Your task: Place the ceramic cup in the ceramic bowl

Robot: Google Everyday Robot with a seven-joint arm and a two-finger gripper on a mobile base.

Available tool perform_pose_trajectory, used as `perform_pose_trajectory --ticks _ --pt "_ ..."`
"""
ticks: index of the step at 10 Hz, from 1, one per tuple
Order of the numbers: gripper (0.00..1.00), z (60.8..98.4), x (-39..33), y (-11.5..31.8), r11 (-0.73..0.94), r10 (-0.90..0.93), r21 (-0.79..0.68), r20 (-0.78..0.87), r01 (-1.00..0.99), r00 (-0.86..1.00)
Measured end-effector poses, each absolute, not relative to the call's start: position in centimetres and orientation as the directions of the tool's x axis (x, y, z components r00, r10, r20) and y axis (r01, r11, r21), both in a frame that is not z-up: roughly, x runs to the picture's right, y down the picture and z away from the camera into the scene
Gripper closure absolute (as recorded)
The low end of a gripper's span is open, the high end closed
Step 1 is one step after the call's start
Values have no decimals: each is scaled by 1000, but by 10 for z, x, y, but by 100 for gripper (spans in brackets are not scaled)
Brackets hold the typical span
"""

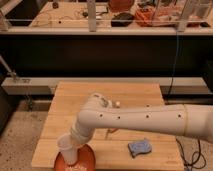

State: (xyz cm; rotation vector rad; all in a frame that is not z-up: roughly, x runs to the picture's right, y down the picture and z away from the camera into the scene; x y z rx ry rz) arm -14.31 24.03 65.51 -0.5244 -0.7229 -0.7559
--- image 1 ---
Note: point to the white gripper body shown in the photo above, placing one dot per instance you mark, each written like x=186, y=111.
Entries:
x=80, y=135

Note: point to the blue sponge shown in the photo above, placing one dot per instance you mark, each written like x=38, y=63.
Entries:
x=139, y=147

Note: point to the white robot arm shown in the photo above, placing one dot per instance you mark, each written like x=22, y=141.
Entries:
x=194, y=121

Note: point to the black object on bench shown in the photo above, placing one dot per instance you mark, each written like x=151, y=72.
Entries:
x=122, y=20

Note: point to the orange ceramic bowl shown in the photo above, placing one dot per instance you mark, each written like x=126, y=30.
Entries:
x=85, y=162

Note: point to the white vertical post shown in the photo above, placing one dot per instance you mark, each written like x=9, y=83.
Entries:
x=91, y=6

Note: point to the white ceramic cup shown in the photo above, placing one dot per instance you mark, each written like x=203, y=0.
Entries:
x=67, y=149

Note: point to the orange box on bench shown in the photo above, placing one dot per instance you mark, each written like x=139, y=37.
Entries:
x=153, y=17

